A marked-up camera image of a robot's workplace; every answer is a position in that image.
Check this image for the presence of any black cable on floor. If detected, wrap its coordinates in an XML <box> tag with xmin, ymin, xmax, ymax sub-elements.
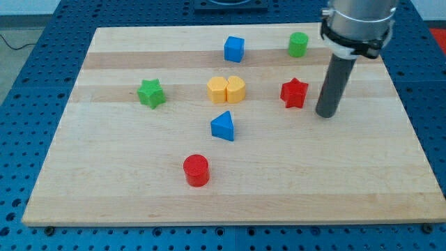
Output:
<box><xmin>0</xmin><ymin>33</ymin><xmax>37</xmax><ymax>52</ymax></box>

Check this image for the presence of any yellow pentagon block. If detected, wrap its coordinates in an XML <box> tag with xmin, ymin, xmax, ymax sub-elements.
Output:
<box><xmin>207</xmin><ymin>76</ymin><xmax>228</xmax><ymax>103</ymax></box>

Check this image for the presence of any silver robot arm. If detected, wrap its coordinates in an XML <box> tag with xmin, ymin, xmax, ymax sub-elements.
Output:
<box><xmin>320</xmin><ymin>0</ymin><xmax>398</xmax><ymax>60</ymax></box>

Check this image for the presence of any red cylinder block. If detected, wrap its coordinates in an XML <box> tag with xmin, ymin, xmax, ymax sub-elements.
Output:
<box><xmin>183</xmin><ymin>154</ymin><xmax>210</xmax><ymax>187</ymax></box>

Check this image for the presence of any blue cube block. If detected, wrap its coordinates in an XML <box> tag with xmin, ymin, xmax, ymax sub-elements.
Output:
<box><xmin>224</xmin><ymin>36</ymin><xmax>245</xmax><ymax>63</ymax></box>

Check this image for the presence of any black cable clamp ring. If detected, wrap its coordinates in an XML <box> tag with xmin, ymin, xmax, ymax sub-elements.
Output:
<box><xmin>320</xmin><ymin>17</ymin><xmax>392</xmax><ymax>60</ymax></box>

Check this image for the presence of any green cylinder block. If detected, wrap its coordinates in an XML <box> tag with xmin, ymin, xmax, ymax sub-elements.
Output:
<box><xmin>288</xmin><ymin>32</ymin><xmax>309</xmax><ymax>57</ymax></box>

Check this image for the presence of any green star block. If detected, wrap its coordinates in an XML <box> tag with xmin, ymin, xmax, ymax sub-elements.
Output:
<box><xmin>137</xmin><ymin>79</ymin><xmax>166</xmax><ymax>109</ymax></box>

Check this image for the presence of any red star block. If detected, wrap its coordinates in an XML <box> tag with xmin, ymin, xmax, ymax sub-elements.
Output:
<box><xmin>280</xmin><ymin>78</ymin><xmax>309</xmax><ymax>109</ymax></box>

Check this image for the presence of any blue triangle block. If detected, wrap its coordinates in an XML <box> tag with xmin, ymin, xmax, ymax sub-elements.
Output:
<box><xmin>210</xmin><ymin>111</ymin><xmax>234</xmax><ymax>142</ymax></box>

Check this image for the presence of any wooden board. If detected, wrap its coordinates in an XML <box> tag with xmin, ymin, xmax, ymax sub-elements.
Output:
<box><xmin>22</xmin><ymin>23</ymin><xmax>445</xmax><ymax>227</ymax></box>

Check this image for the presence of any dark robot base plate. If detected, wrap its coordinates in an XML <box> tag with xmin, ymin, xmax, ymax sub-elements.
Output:
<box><xmin>192</xmin><ymin>0</ymin><xmax>269</xmax><ymax>13</ymax></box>

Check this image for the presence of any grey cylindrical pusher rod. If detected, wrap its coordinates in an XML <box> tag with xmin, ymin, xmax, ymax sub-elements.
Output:
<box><xmin>315</xmin><ymin>54</ymin><xmax>356</xmax><ymax>119</ymax></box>

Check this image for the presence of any yellow half-round block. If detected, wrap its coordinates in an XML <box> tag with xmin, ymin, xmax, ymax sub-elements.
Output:
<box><xmin>226</xmin><ymin>76</ymin><xmax>246</xmax><ymax>103</ymax></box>

